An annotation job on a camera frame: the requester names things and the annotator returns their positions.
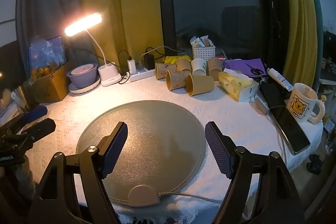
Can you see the white power strip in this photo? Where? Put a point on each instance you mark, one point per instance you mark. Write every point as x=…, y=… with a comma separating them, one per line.
x=141, y=75

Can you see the black notebook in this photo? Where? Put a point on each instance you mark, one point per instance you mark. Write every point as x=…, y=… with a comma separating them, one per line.
x=273, y=94

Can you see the white plate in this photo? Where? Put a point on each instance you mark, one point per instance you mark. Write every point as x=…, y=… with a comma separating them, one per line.
x=90, y=87

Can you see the purple bowl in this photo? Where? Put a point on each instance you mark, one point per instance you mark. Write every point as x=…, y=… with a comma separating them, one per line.
x=81, y=79

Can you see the black scissors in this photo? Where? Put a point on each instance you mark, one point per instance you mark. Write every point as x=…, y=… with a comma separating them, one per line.
x=256, y=70

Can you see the clear plastic bag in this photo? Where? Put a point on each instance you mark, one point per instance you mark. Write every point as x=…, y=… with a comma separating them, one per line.
x=47, y=53

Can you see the white textured tablecloth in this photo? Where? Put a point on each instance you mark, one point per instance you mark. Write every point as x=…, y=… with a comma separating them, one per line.
x=78, y=108

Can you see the round grey heating mat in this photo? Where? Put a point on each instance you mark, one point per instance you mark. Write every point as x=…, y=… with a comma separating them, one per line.
x=147, y=140

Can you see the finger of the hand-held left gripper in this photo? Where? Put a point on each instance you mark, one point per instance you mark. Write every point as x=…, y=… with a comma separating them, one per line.
x=42, y=128
x=35, y=112

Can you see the brown cardboard box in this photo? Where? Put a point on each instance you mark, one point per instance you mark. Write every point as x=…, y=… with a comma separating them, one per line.
x=50, y=87

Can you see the black charger plug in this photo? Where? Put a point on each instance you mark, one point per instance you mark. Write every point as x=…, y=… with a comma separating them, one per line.
x=149, y=61

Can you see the black window frame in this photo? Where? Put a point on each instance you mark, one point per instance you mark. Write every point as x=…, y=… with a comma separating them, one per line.
x=165, y=3

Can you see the purple folder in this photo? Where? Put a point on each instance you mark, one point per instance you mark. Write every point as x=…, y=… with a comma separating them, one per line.
x=236, y=65

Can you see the bunch of small sachets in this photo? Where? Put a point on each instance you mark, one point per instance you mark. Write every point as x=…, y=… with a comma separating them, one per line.
x=200, y=41

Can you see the white mug yellow bear print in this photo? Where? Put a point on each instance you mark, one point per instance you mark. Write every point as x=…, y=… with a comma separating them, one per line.
x=302, y=103

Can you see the grey curtain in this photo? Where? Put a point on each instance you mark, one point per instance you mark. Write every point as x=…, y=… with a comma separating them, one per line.
x=44, y=3

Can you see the white charger plug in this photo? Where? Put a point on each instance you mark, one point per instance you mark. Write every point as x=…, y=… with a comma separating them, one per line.
x=132, y=65

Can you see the yellow curtain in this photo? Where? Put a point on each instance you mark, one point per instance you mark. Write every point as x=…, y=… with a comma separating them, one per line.
x=126, y=3
x=299, y=16

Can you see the brown printed paper cup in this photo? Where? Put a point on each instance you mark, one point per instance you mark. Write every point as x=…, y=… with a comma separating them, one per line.
x=183, y=65
x=164, y=70
x=178, y=79
x=214, y=67

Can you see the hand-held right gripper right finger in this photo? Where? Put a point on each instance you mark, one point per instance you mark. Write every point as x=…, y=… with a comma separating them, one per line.
x=218, y=150

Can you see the dark object on floor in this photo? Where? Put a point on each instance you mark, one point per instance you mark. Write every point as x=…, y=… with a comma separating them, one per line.
x=315, y=163

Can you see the beige mat controller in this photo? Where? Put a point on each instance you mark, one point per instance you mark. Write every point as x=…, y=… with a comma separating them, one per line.
x=143, y=196

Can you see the white plastic basket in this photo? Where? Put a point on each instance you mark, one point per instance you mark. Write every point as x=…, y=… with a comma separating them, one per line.
x=204, y=52

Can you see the white tube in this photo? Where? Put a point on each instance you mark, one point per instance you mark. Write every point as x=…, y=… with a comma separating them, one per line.
x=279, y=79

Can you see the white desk lamp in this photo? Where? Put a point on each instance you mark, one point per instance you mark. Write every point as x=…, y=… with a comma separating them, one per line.
x=110, y=74

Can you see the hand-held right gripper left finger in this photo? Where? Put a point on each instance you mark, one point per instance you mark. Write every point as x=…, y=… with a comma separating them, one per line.
x=115, y=150

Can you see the black smartphone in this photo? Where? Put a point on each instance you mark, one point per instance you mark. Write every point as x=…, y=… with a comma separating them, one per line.
x=291, y=129

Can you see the yellow tissue box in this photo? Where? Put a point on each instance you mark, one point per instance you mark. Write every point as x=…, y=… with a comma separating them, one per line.
x=236, y=87

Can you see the yellow cloth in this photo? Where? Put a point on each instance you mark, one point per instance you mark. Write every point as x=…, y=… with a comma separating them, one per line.
x=178, y=59

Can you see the white paper cup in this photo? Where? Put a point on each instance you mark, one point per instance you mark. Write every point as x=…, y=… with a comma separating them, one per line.
x=198, y=66

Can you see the white packaging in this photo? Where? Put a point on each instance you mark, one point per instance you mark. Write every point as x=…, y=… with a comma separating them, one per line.
x=10, y=108

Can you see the grey power bank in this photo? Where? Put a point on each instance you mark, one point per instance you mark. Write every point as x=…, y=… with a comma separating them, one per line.
x=261, y=106

